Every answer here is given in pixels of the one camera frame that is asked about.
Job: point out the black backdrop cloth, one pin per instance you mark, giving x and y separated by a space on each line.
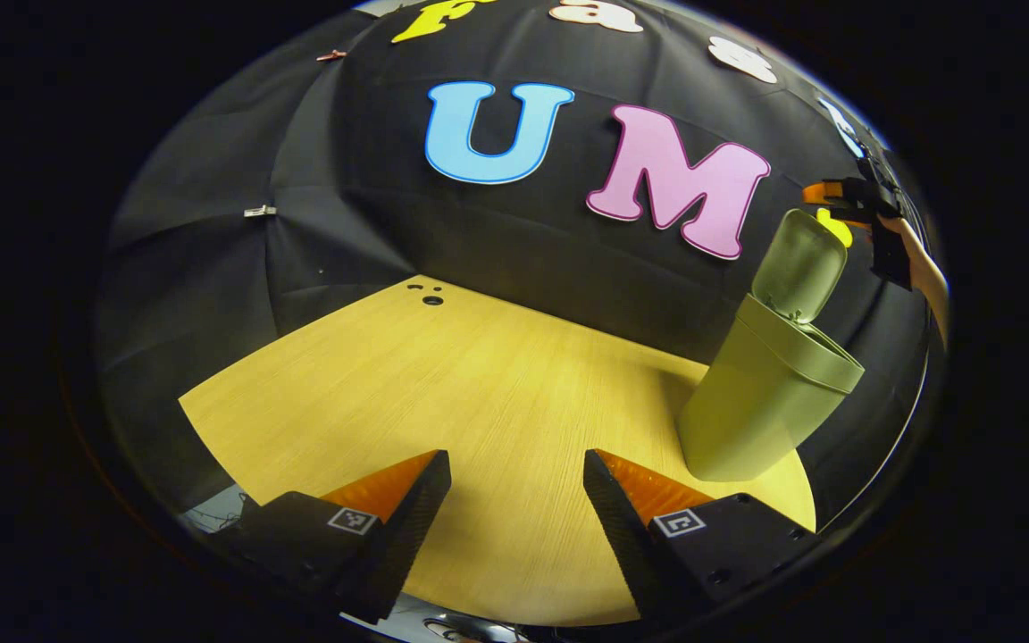
479 232

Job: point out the wooden desktop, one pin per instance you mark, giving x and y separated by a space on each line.
479 402

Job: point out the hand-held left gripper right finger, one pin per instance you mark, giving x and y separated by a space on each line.
622 536

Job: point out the silver cloth clip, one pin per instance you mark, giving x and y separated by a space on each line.
259 211

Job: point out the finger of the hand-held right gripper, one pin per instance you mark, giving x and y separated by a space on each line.
849 196

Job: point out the copper cloth clip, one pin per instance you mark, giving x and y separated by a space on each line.
331 55

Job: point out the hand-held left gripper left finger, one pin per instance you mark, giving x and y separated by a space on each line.
407 527

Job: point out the green desktop garbage bin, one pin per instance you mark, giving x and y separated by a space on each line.
765 402

